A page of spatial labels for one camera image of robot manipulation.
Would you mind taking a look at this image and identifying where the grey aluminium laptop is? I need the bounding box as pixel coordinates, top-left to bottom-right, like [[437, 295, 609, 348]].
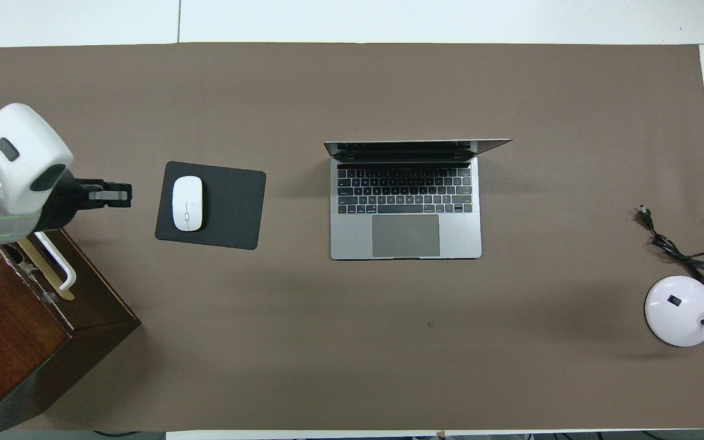
[[323, 138, 513, 261]]

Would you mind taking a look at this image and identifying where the white box handle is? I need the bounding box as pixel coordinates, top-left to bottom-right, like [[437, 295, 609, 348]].
[[33, 231, 77, 293]]

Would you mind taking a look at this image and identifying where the dark wooden box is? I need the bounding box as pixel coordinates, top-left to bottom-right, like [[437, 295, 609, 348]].
[[0, 227, 142, 439]]

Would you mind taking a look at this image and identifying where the black mouse pad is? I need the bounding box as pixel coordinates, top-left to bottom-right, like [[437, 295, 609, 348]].
[[155, 161, 267, 251]]

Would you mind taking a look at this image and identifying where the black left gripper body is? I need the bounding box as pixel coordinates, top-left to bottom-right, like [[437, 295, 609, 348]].
[[37, 170, 93, 232]]

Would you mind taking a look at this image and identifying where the white round lamp base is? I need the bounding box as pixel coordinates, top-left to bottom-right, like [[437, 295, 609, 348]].
[[644, 238, 704, 348]]

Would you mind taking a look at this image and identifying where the black lamp power cable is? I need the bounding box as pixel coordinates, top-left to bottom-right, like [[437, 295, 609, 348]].
[[638, 205, 704, 289]]

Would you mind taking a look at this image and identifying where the white computer mouse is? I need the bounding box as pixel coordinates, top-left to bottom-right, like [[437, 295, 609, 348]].
[[172, 175, 204, 232]]

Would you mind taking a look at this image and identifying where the brass handle plate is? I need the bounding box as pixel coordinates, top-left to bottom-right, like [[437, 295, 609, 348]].
[[19, 237, 76, 301]]

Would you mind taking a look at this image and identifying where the brown table mat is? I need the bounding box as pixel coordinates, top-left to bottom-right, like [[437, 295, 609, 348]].
[[0, 43, 704, 431]]

